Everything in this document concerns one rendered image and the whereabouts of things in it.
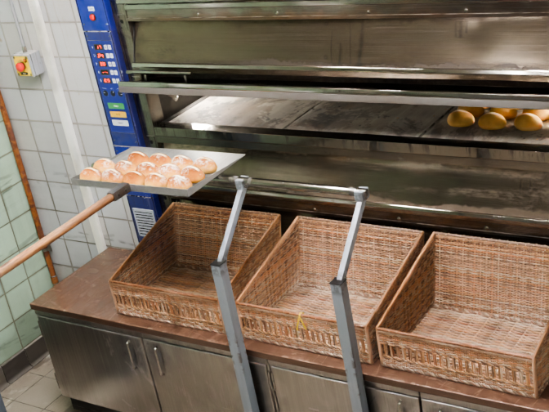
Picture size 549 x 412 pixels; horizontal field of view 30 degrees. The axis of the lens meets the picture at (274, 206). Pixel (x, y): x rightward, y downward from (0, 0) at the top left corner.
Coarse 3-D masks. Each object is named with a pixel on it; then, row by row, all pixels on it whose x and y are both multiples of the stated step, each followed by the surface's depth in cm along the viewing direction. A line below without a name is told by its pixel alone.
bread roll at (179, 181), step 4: (172, 176) 357; (176, 176) 356; (180, 176) 356; (168, 180) 357; (172, 180) 355; (176, 180) 354; (180, 180) 354; (184, 180) 354; (188, 180) 355; (168, 184) 356; (172, 184) 355; (176, 184) 354; (180, 184) 354; (184, 184) 354; (188, 184) 354; (180, 188) 354; (184, 188) 354
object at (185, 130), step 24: (288, 144) 388; (312, 144) 382; (336, 144) 376; (360, 144) 370; (384, 144) 364; (408, 144) 359; (432, 144) 354; (456, 144) 350; (480, 144) 346; (504, 144) 343; (528, 144) 339
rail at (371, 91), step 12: (120, 84) 403; (132, 84) 399; (144, 84) 396; (156, 84) 392; (168, 84) 389; (180, 84) 386; (192, 84) 382; (204, 84) 379; (216, 84) 376; (228, 84) 374; (240, 84) 371; (420, 96) 330; (432, 96) 328; (444, 96) 325; (456, 96) 323; (468, 96) 321; (480, 96) 319; (492, 96) 316; (504, 96) 314; (516, 96) 312; (528, 96) 310; (540, 96) 308
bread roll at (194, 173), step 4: (184, 168) 362; (188, 168) 361; (192, 168) 360; (196, 168) 360; (184, 172) 361; (188, 172) 360; (192, 172) 359; (196, 172) 359; (200, 172) 359; (184, 176) 361; (188, 176) 360; (192, 176) 359; (196, 176) 359; (200, 176) 359; (204, 176) 361; (192, 180) 359; (196, 180) 359; (200, 180) 359
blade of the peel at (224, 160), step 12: (120, 156) 399; (192, 156) 385; (204, 156) 383; (216, 156) 381; (228, 156) 379; (240, 156) 376; (72, 180) 380; (84, 180) 377; (204, 180) 358; (144, 192) 362; (156, 192) 359; (168, 192) 356; (180, 192) 353; (192, 192) 353
